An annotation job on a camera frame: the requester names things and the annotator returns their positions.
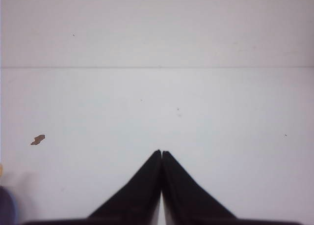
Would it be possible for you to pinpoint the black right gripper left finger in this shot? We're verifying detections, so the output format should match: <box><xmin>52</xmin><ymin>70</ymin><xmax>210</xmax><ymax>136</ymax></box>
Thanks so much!
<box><xmin>88</xmin><ymin>150</ymin><xmax>161</xmax><ymax>225</ymax></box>

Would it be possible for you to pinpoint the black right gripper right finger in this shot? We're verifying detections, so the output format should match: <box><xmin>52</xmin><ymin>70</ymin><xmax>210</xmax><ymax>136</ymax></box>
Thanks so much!
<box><xmin>161</xmin><ymin>151</ymin><xmax>236</xmax><ymax>225</ymax></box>

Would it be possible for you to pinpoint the blue round plastic plate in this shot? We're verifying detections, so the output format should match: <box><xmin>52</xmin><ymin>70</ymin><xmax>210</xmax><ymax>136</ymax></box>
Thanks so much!
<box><xmin>0</xmin><ymin>186</ymin><xmax>17</xmax><ymax>225</ymax></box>

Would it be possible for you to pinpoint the small brown table stain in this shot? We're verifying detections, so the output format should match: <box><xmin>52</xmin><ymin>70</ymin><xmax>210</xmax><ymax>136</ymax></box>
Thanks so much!
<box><xmin>30</xmin><ymin>134</ymin><xmax>46</xmax><ymax>145</ymax></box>

